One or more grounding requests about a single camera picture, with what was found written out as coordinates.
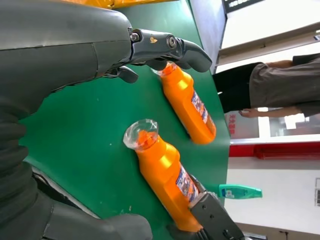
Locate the orange bottle with clear cap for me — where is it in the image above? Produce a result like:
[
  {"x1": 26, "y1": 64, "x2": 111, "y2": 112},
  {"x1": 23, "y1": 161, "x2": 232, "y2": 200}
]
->
[
  {"x1": 122, "y1": 118, "x2": 205, "y2": 233},
  {"x1": 152, "y1": 61, "x2": 217, "y2": 146}
]

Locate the teal plastic bottle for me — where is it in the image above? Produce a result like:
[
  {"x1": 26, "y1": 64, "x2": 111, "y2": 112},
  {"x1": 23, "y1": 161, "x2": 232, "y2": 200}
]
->
[{"x1": 218, "y1": 184, "x2": 263, "y2": 200}]

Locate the white and red cabinet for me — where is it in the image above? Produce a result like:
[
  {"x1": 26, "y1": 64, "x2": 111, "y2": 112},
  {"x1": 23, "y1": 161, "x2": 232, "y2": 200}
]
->
[{"x1": 223, "y1": 107, "x2": 320, "y2": 236}]

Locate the green table mat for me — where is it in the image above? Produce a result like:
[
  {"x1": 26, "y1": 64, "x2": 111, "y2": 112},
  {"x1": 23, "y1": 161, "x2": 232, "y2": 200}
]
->
[{"x1": 18, "y1": 0, "x2": 231, "y2": 240}]

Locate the ribbed grey left arm sleeve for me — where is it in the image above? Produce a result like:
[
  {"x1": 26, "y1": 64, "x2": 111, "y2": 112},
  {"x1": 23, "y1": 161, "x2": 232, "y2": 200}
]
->
[{"x1": 0, "y1": 94, "x2": 39, "y2": 228}]

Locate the standing person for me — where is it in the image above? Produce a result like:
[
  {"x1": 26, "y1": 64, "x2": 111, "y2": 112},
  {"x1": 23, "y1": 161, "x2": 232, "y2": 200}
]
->
[{"x1": 212, "y1": 52, "x2": 320, "y2": 119}]

